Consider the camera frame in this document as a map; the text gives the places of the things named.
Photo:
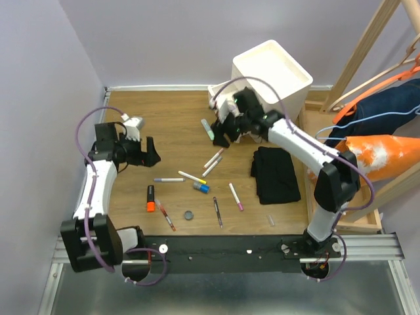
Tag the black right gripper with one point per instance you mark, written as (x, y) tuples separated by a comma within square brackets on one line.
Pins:
[(219, 129)]

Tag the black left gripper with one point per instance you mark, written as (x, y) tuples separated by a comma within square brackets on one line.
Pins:
[(148, 158)]

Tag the yellow tip marker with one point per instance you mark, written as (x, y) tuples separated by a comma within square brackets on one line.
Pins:
[(191, 177)]

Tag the blue cap glue stick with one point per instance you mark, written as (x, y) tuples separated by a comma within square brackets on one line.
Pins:
[(201, 187)]

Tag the white drawer cabinet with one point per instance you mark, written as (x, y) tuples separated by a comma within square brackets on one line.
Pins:
[(278, 80)]

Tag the grey round cap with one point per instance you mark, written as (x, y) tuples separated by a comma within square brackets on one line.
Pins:
[(188, 215)]

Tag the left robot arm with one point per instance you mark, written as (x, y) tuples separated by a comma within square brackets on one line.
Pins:
[(90, 238)]

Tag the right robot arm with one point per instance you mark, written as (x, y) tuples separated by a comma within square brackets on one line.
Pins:
[(338, 178)]

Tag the green grey highlighter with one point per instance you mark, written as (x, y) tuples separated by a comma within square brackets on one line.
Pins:
[(208, 129)]

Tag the beige tip marker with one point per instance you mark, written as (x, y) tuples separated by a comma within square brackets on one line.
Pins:
[(214, 158)]

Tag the grey tip marker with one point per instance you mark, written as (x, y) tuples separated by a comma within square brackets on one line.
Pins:
[(212, 166)]

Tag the orange black highlighter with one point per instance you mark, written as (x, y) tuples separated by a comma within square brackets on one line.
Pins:
[(150, 199)]

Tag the red pen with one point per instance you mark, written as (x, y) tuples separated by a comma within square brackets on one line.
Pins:
[(167, 218)]

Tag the pink tip marker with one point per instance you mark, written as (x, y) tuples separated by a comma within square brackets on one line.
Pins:
[(236, 197)]

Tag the black folded cloth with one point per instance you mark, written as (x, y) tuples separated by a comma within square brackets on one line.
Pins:
[(274, 173)]

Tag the dark purple pen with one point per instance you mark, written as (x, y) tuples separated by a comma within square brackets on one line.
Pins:
[(217, 212)]

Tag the black mounting base bar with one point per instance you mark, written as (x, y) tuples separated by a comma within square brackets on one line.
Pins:
[(225, 254)]

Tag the orange hanger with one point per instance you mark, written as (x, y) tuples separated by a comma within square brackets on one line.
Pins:
[(351, 106)]

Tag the orange white garment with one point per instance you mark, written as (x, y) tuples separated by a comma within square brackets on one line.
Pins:
[(382, 157)]

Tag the dark blue jeans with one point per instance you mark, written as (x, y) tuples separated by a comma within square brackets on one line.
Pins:
[(379, 114)]

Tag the wooden clothes rack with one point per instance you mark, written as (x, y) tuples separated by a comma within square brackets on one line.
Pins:
[(362, 214)]

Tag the wooden hanger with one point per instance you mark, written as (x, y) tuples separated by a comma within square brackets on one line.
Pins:
[(370, 78)]

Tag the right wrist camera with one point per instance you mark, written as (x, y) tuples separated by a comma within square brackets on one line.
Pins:
[(223, 106)]

